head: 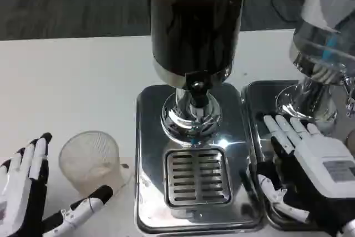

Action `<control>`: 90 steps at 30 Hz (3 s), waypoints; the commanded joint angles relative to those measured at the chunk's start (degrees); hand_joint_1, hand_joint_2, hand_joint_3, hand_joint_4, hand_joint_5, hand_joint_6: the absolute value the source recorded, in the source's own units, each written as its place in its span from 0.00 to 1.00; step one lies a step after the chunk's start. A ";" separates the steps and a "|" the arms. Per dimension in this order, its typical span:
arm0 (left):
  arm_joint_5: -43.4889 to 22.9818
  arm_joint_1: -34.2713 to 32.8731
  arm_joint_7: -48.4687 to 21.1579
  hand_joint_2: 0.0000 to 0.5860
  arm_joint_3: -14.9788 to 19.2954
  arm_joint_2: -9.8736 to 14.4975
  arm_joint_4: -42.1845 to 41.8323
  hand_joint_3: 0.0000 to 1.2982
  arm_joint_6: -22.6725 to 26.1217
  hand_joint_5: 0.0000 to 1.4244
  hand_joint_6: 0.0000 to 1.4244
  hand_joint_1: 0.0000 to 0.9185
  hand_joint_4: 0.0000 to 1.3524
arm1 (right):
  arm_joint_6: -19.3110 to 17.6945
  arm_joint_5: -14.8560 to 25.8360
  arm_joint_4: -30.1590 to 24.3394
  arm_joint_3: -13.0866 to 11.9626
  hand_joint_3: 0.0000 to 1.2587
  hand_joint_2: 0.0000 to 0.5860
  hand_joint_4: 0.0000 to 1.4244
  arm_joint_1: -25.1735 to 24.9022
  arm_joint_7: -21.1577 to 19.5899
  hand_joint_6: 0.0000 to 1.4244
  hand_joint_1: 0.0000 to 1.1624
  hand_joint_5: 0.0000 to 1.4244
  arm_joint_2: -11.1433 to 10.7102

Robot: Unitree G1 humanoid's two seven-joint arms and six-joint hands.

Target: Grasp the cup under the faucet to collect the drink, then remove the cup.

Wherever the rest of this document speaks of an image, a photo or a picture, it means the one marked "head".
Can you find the chrome dispenser tap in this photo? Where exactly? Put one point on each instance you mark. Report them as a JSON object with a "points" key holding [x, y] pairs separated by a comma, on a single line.
{"points": [[350, 95]]}

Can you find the clear ribbed glass cup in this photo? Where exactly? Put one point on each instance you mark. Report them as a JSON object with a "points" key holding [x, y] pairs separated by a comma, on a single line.
{"points": [[88, 159]]}

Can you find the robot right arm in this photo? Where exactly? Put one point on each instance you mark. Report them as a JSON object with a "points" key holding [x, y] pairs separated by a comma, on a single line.
{"points": [[348, 230]]}

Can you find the slotted steel drip grid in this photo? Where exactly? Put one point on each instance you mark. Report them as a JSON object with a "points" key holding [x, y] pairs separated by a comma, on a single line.
{"points": [[198, 177]]}

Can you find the clear drink dispenser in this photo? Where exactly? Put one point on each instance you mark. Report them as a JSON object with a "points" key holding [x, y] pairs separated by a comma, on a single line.
{"points": [[324, 40]]}

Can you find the black dispenser tap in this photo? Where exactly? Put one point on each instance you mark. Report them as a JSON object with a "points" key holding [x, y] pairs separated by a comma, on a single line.
{"points": [[197, 87]]}

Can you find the steel base tray with grid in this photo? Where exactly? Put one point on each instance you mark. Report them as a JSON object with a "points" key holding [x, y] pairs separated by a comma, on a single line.
{"points": [[149, 165]]}

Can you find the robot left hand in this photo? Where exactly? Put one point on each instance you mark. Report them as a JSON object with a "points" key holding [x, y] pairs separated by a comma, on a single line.
{"points": [[16, 192]]}

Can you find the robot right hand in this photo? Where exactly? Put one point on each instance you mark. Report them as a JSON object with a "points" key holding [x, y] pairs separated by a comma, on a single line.
{"points": [[313, 165]]}

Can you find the dark drink dispenser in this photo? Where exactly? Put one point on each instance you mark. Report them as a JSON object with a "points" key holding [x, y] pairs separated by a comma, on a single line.
{"points": [[194, 26]]}

